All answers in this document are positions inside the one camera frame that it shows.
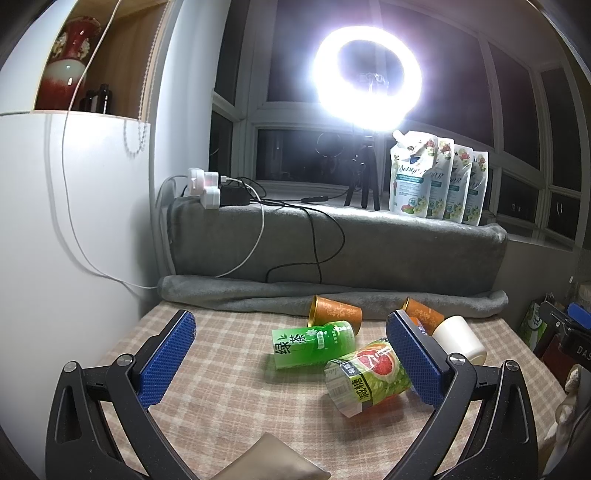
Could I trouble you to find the orange paper cup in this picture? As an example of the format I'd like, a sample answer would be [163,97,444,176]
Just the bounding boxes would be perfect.
[403,297,446,336]
[308,295,363,334]

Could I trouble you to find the white plastic cup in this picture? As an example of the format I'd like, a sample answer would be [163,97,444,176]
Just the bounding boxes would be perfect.
[433,315,487,366]

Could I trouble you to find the grapefruit green paper cup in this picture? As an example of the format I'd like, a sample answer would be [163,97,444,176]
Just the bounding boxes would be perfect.
[325,338,412,418]

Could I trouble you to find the white cabinet with shelf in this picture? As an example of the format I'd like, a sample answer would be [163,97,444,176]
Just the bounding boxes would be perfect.
[1,1,178,472]

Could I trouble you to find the grey fleece blanket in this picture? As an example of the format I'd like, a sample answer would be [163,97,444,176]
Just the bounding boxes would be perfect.
[158,198,509,320]

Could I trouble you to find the white power strip plugs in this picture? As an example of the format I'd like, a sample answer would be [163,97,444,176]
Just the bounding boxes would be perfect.
[186,168,221,210]

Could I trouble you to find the black power adapter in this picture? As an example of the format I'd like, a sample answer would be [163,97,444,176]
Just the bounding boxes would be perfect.
[219,183,250,208]

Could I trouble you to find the black tripod stand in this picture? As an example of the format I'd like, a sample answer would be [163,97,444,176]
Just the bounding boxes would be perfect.
[344,133,381,211]

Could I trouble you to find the dark glass bottle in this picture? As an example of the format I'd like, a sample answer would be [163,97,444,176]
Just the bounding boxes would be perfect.
[79,84,112,114]

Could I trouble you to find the red white ceramic vase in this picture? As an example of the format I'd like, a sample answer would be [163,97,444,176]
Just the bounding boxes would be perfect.
[35,16,101,110]

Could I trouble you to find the white cable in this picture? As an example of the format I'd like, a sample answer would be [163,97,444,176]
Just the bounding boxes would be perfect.
[59,0,267,291]

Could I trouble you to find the black cable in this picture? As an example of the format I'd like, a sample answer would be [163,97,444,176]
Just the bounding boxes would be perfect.
[230,177,347,283]

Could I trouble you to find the white bead curtain chain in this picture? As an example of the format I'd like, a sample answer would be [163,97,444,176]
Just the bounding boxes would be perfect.
[122,0,168,159]

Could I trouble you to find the bright ring light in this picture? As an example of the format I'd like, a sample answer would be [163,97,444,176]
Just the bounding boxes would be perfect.
[308,25,423,133]

